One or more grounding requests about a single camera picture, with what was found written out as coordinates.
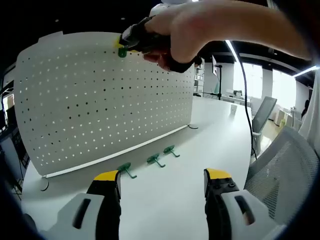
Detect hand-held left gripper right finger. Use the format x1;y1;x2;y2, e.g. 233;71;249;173
203;167;286;240

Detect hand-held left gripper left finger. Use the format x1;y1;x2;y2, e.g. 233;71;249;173
46;170;122;240

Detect green hook assembly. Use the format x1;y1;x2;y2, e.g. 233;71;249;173
117;46;129;59
116;162;138;180
146;152;166;169
163;144;181;158

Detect white perforated mounting plate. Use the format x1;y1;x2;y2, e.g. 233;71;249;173
13;31;200;192

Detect person's right hand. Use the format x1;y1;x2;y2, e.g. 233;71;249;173
143;4;209;74

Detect black tripod stand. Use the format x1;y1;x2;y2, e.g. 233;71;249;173
194;56;224;101

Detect long ceiling light strip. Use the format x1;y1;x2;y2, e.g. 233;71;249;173
294;65;320;78
224;39;239;63

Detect grey mesh office chair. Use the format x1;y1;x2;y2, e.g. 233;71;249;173
243;125;320;227

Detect dark equipment rack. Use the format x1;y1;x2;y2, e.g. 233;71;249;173
0;84;32;196

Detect white low cabinet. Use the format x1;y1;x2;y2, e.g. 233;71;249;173
273;107;294;129

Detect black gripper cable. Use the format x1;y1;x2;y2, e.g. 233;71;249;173
234;53;258;161

